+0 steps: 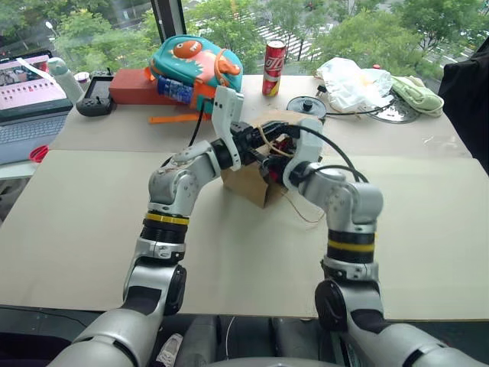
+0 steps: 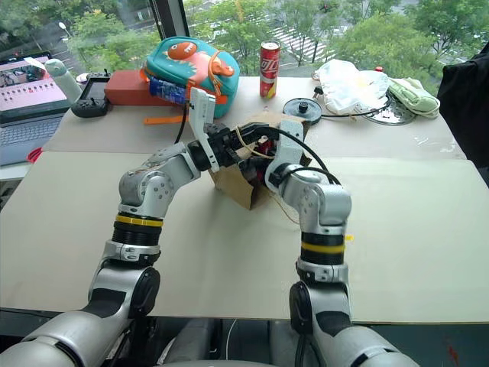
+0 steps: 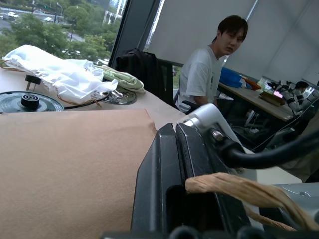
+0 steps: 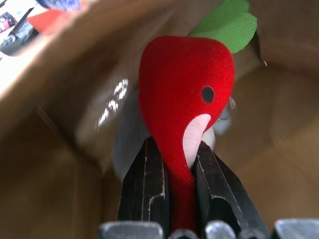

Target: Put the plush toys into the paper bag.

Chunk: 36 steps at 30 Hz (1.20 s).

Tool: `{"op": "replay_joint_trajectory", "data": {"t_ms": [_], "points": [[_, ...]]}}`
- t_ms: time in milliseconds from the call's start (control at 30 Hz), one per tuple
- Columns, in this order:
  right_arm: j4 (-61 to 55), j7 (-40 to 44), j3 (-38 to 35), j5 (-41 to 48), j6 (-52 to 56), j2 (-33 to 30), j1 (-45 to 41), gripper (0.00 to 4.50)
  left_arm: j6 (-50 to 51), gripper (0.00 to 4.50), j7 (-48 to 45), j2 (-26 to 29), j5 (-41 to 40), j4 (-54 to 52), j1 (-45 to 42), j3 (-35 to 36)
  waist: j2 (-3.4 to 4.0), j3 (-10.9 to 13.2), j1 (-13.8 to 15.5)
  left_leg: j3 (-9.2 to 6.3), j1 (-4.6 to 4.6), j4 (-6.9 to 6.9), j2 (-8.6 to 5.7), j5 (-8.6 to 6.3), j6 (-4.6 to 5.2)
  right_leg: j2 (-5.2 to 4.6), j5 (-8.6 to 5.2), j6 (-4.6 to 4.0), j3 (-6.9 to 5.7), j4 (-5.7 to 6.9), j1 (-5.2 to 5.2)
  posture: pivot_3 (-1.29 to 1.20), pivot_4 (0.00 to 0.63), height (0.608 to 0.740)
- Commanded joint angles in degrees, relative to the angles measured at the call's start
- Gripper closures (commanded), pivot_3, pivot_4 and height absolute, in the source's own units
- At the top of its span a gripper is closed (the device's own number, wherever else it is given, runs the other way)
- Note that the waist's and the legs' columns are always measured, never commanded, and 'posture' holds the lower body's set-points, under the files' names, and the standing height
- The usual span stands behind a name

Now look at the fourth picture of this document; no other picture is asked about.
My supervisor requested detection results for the blue plush toy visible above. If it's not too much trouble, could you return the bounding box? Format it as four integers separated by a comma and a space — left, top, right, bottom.
37, 0, 88, 12

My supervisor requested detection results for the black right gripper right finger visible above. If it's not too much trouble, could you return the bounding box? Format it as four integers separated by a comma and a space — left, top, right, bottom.
192, 139, 271, 237

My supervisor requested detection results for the red radish plush toy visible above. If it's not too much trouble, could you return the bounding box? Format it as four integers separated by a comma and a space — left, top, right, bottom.
138, 0, 258, 234

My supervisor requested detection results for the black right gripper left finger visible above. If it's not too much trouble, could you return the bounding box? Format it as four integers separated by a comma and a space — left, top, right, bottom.
117, 136, 170, 235

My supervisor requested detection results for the black device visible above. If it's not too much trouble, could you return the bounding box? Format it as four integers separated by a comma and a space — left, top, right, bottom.
0, 7, 40, 57

